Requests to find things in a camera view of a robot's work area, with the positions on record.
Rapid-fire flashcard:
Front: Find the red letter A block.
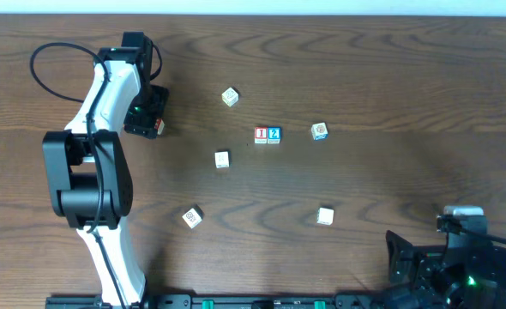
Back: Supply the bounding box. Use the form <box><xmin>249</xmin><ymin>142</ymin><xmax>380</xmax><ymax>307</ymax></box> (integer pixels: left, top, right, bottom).
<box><xmin>155</xmin><ymin>118</ymin><xmax>165</xmax><ymax>136</ymax></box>

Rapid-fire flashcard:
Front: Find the red letter I block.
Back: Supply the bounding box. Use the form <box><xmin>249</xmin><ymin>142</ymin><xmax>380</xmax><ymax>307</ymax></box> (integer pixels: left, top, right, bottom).
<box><xmin>254</xmin><ymin>127</ymin><xmax>268</xmax><ymax>144</ymax></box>

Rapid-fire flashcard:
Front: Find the blue number 2 block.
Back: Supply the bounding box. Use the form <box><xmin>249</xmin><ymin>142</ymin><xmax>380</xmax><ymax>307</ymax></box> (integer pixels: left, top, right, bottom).
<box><xmin>268</xmin><ymin>127</ymin><xmax>281</xmax><ymax>144</ymax></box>

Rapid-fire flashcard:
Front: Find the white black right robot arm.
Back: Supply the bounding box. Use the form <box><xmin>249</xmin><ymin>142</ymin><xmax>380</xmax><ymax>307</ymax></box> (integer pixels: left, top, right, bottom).
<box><xmin>370</xmin><ymin>214</ymin><xmax>506</xmax><ymax>308</ymax></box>

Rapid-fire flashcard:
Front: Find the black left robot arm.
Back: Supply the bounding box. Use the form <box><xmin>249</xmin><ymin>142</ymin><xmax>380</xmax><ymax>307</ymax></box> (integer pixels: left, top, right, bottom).
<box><xmin>42</xmin><ymin>32</ymin><xmax>169</xmax><ymax>308</ymax></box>

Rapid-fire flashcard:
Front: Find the white block near right arm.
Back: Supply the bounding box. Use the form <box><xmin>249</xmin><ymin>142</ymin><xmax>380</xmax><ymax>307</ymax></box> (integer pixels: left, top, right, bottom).
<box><xmin>316</xmin><ymin>207</ymin><xmax>334</xmax><ymax>226</ymax></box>

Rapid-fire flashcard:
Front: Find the yellow-edged white block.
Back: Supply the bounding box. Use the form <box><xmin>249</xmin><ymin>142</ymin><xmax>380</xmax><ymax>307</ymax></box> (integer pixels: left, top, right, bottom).
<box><xmin>221</xmin><ymin>87</ymin><xmax>239</xmax><ymax>107</ymax></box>

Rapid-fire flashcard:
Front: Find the plain white block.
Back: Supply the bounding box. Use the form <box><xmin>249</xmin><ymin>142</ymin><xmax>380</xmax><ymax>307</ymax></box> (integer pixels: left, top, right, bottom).
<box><xmin>214</xmin><ymin>151</ymin><xmax>230</xmax><ymax>168</ymax></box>

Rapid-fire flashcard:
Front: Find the white block black pattern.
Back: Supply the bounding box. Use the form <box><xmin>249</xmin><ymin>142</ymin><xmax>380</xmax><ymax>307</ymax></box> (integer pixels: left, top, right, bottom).
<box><xmin>182</xmin><ymin>205</ymin><xmax>203</xmax><ymax>229</ymax></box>

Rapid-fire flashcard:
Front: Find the blue-edged picture block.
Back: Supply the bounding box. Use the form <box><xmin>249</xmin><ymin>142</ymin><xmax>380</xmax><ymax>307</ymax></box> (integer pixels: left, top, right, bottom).
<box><xmin>311</xmin><ymin>122</ymin><xmax>328</xmax><ymax>141</ymax></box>

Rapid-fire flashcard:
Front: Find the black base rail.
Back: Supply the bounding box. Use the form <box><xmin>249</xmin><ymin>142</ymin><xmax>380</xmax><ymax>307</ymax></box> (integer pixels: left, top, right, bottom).
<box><xmin>44</xmin><ymin>294</ymin><xmax>388</xmax><ymax>309</ymax></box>

